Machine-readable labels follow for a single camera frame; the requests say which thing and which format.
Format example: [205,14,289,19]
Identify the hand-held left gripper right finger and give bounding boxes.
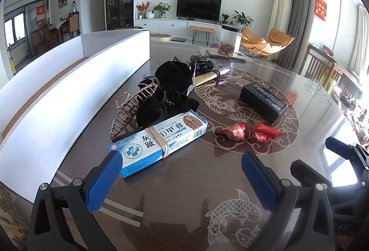
[241,151,343,251]

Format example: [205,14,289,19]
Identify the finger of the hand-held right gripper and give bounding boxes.
[290,159,333,186]
[325,136,369,182]

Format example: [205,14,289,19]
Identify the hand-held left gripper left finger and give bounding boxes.
[27,149,123,251]

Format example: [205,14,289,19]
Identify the red foil candy packet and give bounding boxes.
[215,123,282,142]

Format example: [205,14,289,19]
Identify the blue white medicine box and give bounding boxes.
[107,110,208,178]

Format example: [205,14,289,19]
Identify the gold hair claw clip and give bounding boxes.
[110,84,159,142]

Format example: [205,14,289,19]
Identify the black rectangular box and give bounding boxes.
[240,82,288,125]

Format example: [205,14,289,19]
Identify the white cardboard box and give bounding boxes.
[0,30,151,203]

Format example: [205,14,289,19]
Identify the black velvet hair scrunchie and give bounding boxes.
[135,61,200,128]

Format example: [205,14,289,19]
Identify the brown patterned glass desktop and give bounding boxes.
[27,43,367,251]

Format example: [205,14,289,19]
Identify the cluttered wooden sideboard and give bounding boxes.
[331,61,369,148]

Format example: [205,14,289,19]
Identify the wooden slatted chair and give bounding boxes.
[304,44,337,88]

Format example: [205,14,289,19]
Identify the floral printed cloth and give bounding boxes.
[0,182,29,250]

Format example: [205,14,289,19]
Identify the rhinestone tiara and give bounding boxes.
[186,59,200,97]

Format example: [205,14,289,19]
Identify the black hair accessory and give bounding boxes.
[189,55,216,73]

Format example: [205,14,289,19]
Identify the orange lounge chair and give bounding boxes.
[241,27,295,59]

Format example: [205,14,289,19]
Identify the flat wooden board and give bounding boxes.
[206,48,247,63]

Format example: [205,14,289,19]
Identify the clear plastic jar black lid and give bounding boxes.
[218,24,243,58]

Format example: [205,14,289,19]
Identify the grey curtain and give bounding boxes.
[278,0,318,73]

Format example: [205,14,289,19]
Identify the covered floor air conditioner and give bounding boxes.
[271,0,296,35]

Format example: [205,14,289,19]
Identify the round beige floor cushion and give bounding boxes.
[150,33,173,42]

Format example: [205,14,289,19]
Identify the tan back dining chair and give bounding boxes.
[68,14,80,39]

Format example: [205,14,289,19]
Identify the wooden bench black legs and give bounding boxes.
[189,26,217,45]

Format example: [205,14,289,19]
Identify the large leafy potted plant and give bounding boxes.
[232,11,254,28]

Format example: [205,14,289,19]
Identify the white television cabinet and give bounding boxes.
[134,18,240,45]

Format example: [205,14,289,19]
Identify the red flowers in vase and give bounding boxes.
[136,1,152,19]

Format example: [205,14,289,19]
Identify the red paper window decoration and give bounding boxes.
[36,5,47,23]

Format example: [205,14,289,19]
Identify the green potted plant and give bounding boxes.
[153,2,172,19]

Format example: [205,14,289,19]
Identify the black flat television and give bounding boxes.
[177,0,222,22]

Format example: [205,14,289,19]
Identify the clear frame eyeglasses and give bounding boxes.
[306,78,333,104]

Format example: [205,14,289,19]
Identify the red wall hanging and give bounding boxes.
[315,0,327,21]

